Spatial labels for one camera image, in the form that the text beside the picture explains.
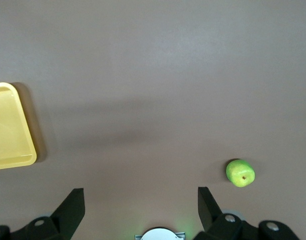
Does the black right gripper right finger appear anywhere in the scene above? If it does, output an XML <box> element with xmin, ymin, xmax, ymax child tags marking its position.
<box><xmin>192</xmin><ymin>186</ymin><xmax>302</xmax><ymax>240</ymax></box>

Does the yellow plastic tray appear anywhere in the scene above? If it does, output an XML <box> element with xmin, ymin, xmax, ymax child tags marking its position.
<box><xmin>0</xmin><ymin>82</ymin><xmax>38</xmax><ymax>171</ymax></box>

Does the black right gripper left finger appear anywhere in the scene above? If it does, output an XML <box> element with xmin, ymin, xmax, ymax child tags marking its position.
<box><xmin>0</xmin><ymin>187</ymin><xmax>86</xmax><ymax>240</ymax></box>

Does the green apple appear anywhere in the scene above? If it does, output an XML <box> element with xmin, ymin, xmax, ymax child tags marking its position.
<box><xmin>226</xmin><ymin>159</ymin><xmax>256</xmax><ymax>188</ymax></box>

